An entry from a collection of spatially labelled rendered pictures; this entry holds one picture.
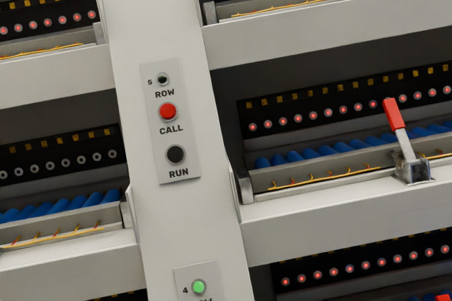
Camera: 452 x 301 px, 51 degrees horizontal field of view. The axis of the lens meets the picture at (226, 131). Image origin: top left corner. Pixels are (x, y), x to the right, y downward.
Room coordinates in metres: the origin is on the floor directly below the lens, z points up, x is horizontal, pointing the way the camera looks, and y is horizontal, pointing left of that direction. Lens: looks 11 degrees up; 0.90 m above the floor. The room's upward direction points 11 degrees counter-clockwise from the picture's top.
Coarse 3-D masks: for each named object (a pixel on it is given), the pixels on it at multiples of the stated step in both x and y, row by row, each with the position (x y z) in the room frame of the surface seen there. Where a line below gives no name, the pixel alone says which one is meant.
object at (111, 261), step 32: (0, 192) 0.61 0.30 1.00; (32, 192) 0.61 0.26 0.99; (128, 192) 0.43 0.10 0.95; (128, 224) 0.49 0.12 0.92; (0, 256) 0.48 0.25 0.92; (32, 256) 0.47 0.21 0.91; (64, 256) 0.45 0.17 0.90; (96, 256) 0.45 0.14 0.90; (128, 256) 0.45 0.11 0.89; (0, 288) 0.45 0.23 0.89; (32, 288) 0.45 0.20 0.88; (64, 288) 0.46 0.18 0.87; (96, 288) 0.46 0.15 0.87; (128, 288) 0.46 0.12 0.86
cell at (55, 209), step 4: (60, 200) 0.57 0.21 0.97; (64, 200) 0.57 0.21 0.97; (68, 200) 0.58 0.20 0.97; (56, 204) 0.55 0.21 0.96; (60, 204) 0.55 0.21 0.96; (64, 204) 0.56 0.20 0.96; (68, 204) 0.57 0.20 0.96; (52, 208) 0.54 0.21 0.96; (56, 208) 0.54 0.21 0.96; (60, 208) 0.55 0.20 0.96; (64, 208) 0.55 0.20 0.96; (48, 212) 0.53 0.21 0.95; (52, 212) 0.53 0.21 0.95; (56, 212) 0.53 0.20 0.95
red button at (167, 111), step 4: (164, 104) 0.45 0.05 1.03; (168, 104) 0.44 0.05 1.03; (160, 108) 0.45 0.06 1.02; (164, 108) 0.44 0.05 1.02; (168, 108) 0.44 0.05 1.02; (172, 108) 0.44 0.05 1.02; (160, 112) 0.45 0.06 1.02; (164, 112) 0.44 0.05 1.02; (168, 112) 0.44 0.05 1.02; (172, 112) 0.44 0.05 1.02; (164, 116) 0.44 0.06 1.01; (168, 116) 0.44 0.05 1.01; (172, 116) 0.45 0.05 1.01
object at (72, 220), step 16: (80, 208) 0.50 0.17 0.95; (96, 208) 0.49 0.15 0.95; (112, 208) 0.49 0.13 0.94; (0, 224) 0.50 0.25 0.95; (16, 224) 0.49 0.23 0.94; (32, 224) 0.49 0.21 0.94; (48, 224) 0.49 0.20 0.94; (64, 224) 0.49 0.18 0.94; (80, 224) 0.49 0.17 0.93; (96, 224) 0.48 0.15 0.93; (0, 240) 0.49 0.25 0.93; (16, 240) 0.48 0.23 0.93; (32, 240) 0.48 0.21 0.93
